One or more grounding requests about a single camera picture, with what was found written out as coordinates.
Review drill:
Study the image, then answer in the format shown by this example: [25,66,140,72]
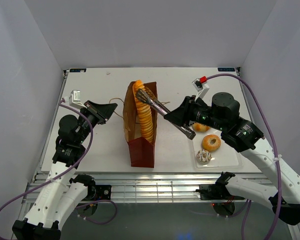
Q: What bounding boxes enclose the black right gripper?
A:
[163,95,226,132]

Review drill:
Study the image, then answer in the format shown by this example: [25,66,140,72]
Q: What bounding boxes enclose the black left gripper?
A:
[76,100,118,144]

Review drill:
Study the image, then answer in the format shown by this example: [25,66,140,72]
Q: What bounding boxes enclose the long ridged orange bread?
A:
[132,80,154,144]

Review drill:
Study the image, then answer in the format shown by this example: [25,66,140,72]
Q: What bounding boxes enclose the metal serving tongs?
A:
[135,87,196,140]

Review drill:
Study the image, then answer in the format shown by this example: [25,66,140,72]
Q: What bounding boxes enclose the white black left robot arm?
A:
[12,100,118,240]

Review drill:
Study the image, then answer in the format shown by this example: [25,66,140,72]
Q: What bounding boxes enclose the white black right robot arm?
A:
[164,92,300,226]

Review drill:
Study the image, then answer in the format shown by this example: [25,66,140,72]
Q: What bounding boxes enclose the orange bagel bread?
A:
[192,123,210,133]

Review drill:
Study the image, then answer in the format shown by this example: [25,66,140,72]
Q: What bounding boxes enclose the glazed orange donut bread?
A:
[202,134,222,152]

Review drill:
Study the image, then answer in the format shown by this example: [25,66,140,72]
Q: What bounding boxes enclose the red brown paper bag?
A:
[121,81,158,168]

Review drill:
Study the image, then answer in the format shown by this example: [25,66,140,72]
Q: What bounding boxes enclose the white chocolate drizzled donut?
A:
[196,149,212,165]

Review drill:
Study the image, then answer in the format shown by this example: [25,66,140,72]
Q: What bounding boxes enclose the clear plastic tray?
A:
[189,128,243,171]

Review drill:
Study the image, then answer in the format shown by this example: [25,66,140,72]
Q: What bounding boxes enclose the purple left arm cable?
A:
[0,98,118,240]

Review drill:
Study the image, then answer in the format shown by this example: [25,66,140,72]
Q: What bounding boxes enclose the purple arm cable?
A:
[206,73,283,240]
[0,98,118,240]

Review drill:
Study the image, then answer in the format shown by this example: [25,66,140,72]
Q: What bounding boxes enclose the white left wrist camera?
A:
[61,90,87,110]

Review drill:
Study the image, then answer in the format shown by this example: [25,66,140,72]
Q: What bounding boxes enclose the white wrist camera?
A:
[61,90,87,110]
[192,76,210,100]

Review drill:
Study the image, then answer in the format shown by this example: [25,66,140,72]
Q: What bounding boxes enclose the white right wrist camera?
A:
[192,76,210,100]

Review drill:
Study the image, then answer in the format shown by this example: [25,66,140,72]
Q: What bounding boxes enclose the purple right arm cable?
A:
[206,73,283,240]

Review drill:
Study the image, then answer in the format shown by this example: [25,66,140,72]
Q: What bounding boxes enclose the aluminium frame rail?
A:
[22,172,291,205]

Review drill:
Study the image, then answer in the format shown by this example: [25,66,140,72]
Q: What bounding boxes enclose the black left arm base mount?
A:
[91,185,112,201]

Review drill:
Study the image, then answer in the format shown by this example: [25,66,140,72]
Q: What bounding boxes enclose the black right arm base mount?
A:
[195,172,244,201]

